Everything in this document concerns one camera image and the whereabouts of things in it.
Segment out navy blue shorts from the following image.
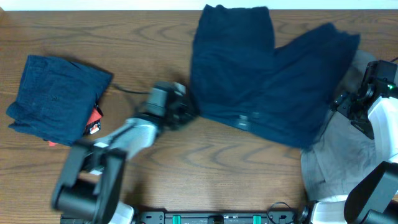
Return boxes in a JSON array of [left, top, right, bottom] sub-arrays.
[[190, 5, 360, 149], [6, 55, 113, 146]]

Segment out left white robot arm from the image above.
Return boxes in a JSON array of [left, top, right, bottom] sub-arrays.
[[52, 81, 197, 224]]

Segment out folded navy blue shorts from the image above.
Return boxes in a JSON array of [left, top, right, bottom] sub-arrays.
[[6, 55, 113, 146]]

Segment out red clothing tag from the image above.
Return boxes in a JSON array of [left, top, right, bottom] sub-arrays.
[[83, 105, 103, 136]]

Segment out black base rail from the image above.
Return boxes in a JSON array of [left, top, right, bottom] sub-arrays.
[[60, 202, 312, 224]]

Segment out grey shorts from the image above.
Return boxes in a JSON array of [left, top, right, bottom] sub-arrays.
[[300, 49, 398, 203]]

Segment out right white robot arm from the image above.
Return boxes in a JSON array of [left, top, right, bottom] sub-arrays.
[[302, 85, 397, 223]]

